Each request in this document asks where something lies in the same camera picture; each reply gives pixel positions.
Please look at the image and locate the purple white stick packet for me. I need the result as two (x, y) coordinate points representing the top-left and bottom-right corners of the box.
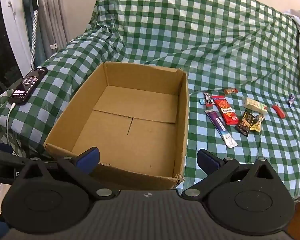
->
(205, 109), (238, 148)

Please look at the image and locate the yellow wafer packet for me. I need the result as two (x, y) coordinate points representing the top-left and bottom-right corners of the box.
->
(250, 114), (264, 132)

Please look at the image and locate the dark brown cracker packet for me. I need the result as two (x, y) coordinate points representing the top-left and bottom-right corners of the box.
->
(235, 110), (255, 137)

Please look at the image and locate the red cracker packet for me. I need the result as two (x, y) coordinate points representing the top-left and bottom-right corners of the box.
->
(211, 95), (239, 125)

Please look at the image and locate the white green nougat bar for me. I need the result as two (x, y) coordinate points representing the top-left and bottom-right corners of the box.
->
(243, 97), (268, 115)

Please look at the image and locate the plain red snack packet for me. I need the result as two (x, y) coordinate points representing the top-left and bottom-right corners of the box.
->
(272, 105), (286, 119)

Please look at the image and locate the red white small sachet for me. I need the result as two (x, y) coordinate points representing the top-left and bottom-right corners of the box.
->
(204, 92), (213, 107)

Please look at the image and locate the blue stick sachet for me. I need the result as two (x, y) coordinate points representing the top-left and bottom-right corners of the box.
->
(199, 99), (206, 105)

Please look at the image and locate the small orange brown candy bar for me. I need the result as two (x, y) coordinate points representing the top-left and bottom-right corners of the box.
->
(224, 88), (238, 95)

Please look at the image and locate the small purple candy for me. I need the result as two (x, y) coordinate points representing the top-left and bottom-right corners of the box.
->
(288, 94), (295, 107)

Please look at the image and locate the black smartphone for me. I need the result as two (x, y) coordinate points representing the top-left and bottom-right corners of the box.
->
(8, 67), (48, 105)

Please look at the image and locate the green checkered sofa cover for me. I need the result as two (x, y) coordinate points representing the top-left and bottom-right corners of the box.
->
(0, 0), (300, 202)

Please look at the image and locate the open cardboard box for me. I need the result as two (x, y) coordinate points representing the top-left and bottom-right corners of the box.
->
(44, 62), (189, 190)

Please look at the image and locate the grey curtain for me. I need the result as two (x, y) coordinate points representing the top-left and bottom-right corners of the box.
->
(23, 0), (68, 67)

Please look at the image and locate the white charging cable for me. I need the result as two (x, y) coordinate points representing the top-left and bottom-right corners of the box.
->
(5, 102), (17, 151)

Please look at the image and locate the white door frame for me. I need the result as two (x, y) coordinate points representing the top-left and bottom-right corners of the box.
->
(0, 0), (31, 76)

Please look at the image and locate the black pole with braided cable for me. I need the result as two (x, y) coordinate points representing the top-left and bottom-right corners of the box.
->
(30, 0), (39, 70)

